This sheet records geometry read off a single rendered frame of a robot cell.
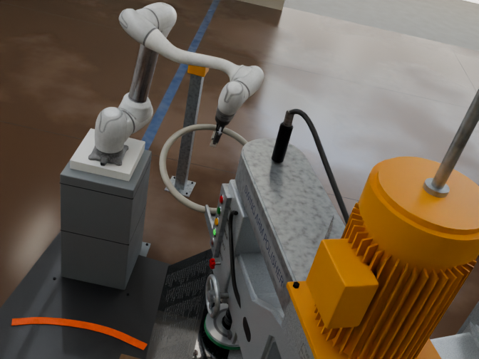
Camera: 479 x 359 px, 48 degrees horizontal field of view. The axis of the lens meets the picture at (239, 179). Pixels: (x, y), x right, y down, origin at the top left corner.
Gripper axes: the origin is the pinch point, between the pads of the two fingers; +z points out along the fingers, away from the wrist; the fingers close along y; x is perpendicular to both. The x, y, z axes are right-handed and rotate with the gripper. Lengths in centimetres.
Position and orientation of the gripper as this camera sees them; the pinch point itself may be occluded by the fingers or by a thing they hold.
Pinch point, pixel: (214, 139)
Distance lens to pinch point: 269.0
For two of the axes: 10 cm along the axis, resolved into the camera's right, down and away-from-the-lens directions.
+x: 9.6, 2.3, 1.7
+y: -1.1, 8.4, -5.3
